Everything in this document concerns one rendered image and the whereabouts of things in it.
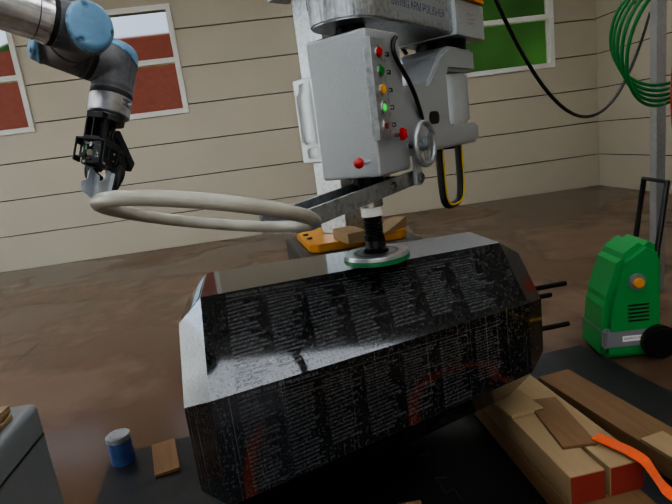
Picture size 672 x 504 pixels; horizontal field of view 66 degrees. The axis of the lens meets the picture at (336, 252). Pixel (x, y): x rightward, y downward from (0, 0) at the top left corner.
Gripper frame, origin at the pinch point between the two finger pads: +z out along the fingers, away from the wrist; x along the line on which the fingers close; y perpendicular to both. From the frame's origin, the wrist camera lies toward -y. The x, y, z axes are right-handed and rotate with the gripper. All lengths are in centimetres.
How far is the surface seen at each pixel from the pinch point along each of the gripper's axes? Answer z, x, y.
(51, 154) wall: -149, -424, -547
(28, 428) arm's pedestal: 44.0, 5.3, 19.7
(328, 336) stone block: 26, 49, -50
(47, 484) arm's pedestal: 55, 7, 15
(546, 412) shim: 46, 125, -88
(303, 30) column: -111, 13, -121
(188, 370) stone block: 41, 9, -44
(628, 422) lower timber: 48, 159, -101
